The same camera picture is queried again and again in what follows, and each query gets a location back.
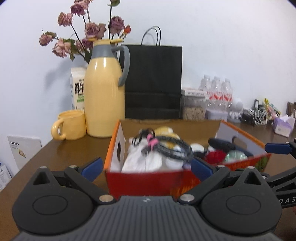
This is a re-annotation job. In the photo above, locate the red orange cardboard box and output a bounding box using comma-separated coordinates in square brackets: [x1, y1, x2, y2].
[104, 120, 270, 198]

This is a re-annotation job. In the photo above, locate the white tangled cable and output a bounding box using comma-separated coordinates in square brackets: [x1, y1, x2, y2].
[254, 106, 270, 126]

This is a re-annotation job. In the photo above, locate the white jar lid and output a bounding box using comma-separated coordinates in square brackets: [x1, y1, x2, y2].
[190, 143, 205, 153]

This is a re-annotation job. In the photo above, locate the yellow white plush paw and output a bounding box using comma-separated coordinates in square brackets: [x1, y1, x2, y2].
[154, 126, 180, 149]

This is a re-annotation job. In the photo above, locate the white booklet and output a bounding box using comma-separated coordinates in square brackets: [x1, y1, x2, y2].
[8, 136, 42, 170]

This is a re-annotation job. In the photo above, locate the white round jar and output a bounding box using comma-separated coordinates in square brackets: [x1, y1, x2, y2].
[165, 158, 184, 170]

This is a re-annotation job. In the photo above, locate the dried pink flower bouquet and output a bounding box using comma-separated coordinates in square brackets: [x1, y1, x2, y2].
[39, 1, 132, 63]

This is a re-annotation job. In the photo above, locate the black tangled cable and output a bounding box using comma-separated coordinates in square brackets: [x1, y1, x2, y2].
[241, 108, 256, 125]

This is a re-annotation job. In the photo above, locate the left water bottle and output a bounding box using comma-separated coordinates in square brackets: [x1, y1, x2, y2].
[199, 74, 211, 91]

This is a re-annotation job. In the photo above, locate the small grey tin box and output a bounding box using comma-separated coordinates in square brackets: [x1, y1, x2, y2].
[205, 109, 228, 121]

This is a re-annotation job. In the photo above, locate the right water bottle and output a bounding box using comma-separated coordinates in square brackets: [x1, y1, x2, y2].
[222, 78, 233, 111]

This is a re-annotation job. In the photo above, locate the yellow thermos jug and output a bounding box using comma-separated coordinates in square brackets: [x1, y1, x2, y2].
[84, 39, 130, 138]

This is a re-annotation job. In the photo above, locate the navy blue pouch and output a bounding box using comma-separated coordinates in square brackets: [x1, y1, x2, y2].
[208, 138, 253, 157]

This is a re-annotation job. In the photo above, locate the grey braided cable coil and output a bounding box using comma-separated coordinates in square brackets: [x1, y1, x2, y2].
[138, 135, 194, 162]

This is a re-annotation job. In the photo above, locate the yellow ceramic mug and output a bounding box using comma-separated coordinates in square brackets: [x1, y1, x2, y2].
[51, 110, 86, 141]

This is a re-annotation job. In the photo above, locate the clear snack container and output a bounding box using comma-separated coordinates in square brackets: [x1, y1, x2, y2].
[181, 88, 206, 121]

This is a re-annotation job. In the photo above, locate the water bottle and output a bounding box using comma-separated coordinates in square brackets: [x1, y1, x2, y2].
[210, 76, 223, 110]
[199, 74, 211, 91]
[222, 78, 233, 111]

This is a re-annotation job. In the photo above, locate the colourful snack packet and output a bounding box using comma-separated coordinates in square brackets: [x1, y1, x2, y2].
[264, 98, 281, 117]

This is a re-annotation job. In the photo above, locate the black paper bag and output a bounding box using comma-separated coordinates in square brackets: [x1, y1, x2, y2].
[125, 26, 183, 120]

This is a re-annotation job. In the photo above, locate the white milk carton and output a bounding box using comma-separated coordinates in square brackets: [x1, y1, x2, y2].
[70, 67, 86, 110]

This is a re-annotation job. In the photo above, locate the white cloth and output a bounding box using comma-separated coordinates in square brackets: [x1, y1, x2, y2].
[121, 138, 162, 173]

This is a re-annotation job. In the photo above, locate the white robot figurine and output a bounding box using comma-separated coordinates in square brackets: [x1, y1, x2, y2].
[227, 98, 243, 123]

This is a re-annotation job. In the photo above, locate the middle water bottle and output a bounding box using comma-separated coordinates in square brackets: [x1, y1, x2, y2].
[210, 76, 223, 110]

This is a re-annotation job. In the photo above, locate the red fabric item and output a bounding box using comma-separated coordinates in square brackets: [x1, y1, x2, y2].
[205, 150, 226, 165]

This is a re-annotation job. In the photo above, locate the pink hair tie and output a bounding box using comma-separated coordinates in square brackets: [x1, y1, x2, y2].
[131, 127, 160, 151]

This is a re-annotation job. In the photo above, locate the purple white tissue box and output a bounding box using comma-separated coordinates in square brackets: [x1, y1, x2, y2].
[273, 115, 295, 138]

